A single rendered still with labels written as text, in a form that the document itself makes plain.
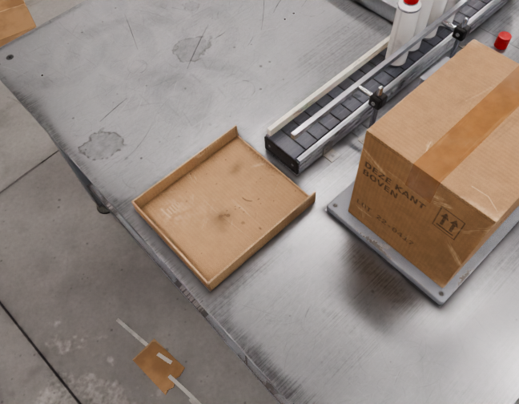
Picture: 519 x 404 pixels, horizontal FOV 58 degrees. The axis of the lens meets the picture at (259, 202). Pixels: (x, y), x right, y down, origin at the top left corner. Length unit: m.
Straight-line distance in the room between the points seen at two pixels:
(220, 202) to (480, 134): 0.54
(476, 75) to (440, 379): 0.54
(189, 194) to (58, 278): 1.08
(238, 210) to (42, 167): 1.48
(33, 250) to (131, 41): 1.06
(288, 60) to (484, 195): 0.73
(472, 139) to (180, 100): 0.73
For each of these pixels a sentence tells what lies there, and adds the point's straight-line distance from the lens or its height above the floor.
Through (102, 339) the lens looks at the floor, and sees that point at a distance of 1.90.
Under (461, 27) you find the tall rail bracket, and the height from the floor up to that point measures 0.97.
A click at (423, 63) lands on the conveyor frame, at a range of 1.30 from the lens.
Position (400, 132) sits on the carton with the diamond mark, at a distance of 0.80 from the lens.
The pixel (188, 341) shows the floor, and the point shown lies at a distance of 1.81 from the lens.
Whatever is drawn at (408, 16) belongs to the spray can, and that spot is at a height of 1.03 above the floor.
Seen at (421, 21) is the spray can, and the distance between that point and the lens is 1.24.
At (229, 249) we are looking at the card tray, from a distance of 0.99.
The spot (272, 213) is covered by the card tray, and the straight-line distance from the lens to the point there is 1.02.
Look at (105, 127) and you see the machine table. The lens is 1.25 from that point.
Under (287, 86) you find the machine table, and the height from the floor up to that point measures 0.83.
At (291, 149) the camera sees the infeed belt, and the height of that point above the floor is 0.88.
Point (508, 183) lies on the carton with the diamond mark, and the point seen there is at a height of 1.12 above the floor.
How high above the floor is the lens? 1.73
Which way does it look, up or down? 59 degrees down
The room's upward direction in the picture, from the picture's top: 5 degrees counter-clockwise
